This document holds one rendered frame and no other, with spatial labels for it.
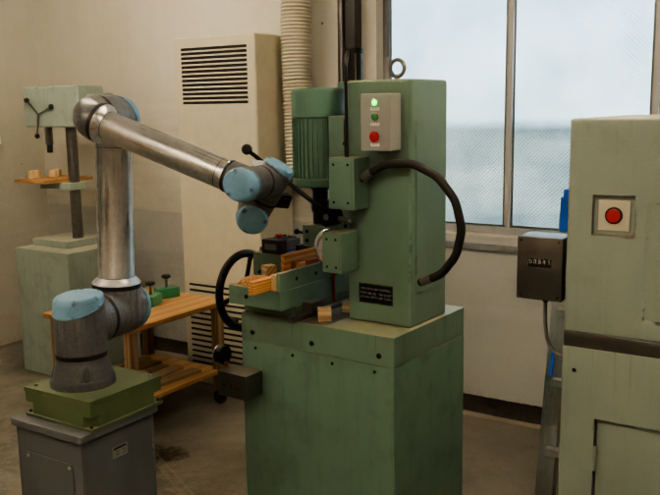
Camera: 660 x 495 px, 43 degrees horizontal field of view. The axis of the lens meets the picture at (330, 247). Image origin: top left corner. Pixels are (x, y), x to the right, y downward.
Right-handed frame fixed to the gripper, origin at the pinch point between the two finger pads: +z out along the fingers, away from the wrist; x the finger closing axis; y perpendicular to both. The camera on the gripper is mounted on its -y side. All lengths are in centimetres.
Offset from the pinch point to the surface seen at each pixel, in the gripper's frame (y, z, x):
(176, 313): 13, 81, 104
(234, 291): -0.7, -20.4, 31.1
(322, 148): -14.2, -4.6, -16.8
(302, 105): -4.6, 0.4, -26.6
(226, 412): -23, 81, 150
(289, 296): -16.4, -28.1, 23.6
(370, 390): -45, -51, 34
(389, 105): -25, -27, -41
